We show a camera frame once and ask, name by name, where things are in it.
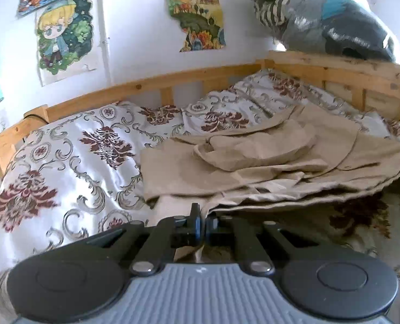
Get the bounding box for blond cartoon figure wall poster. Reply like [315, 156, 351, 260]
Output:
[34, 0, 98, 87]

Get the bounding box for beige hooded jacket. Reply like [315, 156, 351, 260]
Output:
[140, 103, 400, 264]

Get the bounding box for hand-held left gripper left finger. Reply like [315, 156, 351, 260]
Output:
[70, 203, 204, 275]

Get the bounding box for floral white bedspread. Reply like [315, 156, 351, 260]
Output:
[0, 69, 400, 324]

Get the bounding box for black cable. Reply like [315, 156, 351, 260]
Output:
[22, 113, 49, 142]

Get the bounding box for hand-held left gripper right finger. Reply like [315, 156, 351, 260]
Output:
[204, 215, 326, 276]

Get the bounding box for autumn landscape wall poster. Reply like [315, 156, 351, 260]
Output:
[164, 0, 227, 53]

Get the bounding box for clear plastic bag of clothes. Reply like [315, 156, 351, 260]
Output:
[236, 0, 397, 63]

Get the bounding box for wooden bed frame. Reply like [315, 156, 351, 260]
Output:
[0, 50, 400, 178]

